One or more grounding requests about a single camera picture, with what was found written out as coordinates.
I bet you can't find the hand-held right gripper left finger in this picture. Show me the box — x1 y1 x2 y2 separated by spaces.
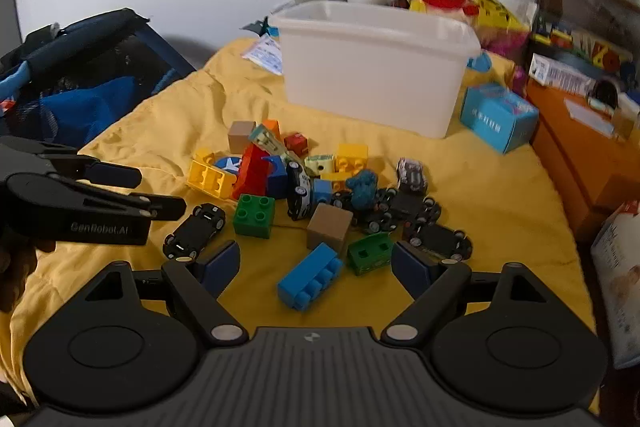
80 240 249 350

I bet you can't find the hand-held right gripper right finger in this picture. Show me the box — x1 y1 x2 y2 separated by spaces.
381 241 556 348

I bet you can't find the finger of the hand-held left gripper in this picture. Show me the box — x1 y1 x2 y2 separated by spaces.
47 156 144 190
75 188 187 222

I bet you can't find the yellow brick with holes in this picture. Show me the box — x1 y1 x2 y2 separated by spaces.
187 149 239 200

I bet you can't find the green toy brick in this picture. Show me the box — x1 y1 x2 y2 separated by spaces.
233 194 276 238

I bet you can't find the blue toy brick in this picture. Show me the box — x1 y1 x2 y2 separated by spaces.
277 242 345 311

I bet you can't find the red translucent brick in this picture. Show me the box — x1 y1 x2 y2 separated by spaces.
231 144 274 200

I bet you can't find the white black toy police car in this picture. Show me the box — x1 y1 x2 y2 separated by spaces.
285 160 314 222

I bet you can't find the white plastic storage bin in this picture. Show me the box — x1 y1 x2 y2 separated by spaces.
269 1 482 140

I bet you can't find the green hollow block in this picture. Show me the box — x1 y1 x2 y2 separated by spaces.
347 231 394 277

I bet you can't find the yellow blanket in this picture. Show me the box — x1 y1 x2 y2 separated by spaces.
0 36 601 414

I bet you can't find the blue round star disc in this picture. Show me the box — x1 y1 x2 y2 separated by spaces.
214 155 247 176

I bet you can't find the brown wooden cube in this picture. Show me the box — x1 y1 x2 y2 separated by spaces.
305 203 355 256
228 120 257 154

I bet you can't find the checkered toy race car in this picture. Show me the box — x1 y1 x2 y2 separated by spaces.
396 158 429 194

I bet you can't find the dark blue arch block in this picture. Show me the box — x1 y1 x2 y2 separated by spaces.
266 155 291 198

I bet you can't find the yellow toy block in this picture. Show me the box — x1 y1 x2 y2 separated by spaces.
320 172 351 194
333 143 370 173

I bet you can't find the small blue toy block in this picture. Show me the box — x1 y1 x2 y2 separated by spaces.
312 179 334 208

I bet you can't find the red printed cube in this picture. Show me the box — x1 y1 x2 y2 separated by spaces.
283 132 308 156

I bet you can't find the blue cardboard box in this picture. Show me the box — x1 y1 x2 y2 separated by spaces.
460 82 540 156

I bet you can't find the white printed paper packet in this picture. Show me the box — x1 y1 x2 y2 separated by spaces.
241 34 284 76

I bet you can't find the orange cabinet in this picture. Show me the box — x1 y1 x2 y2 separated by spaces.
525 76 640 240

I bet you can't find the white printed package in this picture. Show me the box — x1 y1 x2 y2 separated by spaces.
590 201 640 371

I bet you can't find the light blue plastic piece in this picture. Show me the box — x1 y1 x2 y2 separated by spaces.
467 51 494 73

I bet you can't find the small white carton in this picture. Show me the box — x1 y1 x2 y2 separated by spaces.
528 54 597 96

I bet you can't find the dark round object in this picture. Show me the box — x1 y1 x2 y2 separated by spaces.
587 76 621 110

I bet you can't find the yellow printed snack bag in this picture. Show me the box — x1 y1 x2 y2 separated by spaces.
407 0 527 35

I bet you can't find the colourful toy box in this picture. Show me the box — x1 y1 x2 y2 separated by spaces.
531 14 632 74

